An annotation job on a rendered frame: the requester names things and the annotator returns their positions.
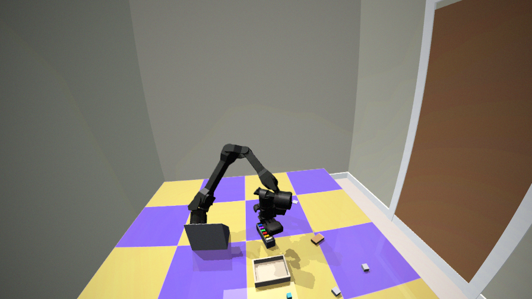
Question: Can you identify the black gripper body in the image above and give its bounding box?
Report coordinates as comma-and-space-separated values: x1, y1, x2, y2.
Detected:
253, 203, 283, 236

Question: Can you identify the tan rectangular block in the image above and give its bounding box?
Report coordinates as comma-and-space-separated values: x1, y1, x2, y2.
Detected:
311, 233, 325, 245

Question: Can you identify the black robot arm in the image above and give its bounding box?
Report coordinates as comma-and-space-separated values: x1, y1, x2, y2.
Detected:
188, 144, 292, 224

